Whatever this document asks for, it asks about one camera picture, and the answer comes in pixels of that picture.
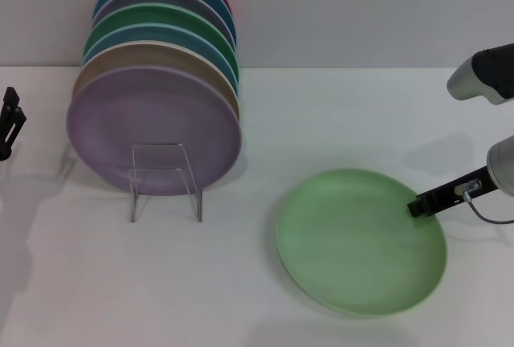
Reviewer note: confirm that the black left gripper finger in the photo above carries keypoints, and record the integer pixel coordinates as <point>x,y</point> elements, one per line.
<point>11,122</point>

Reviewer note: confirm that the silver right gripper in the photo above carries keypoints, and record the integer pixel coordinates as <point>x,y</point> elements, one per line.
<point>504,166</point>

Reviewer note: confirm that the light green round plate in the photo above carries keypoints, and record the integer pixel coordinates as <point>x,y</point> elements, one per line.
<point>357,246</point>

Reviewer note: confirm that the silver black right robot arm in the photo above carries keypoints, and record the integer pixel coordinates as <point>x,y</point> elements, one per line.
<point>490,70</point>

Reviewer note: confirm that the lavender round plate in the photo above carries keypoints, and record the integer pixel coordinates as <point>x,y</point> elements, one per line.
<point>116,122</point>

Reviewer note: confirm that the beige round plate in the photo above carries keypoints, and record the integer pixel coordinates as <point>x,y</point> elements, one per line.
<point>160,55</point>

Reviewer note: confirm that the light blue round plate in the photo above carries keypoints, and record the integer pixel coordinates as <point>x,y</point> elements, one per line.
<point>160,33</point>

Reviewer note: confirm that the dark green round plate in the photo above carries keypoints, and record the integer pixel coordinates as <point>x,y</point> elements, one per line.
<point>160,15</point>

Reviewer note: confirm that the clear acrylic plate rack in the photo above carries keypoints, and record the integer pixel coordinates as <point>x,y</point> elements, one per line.
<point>192,190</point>

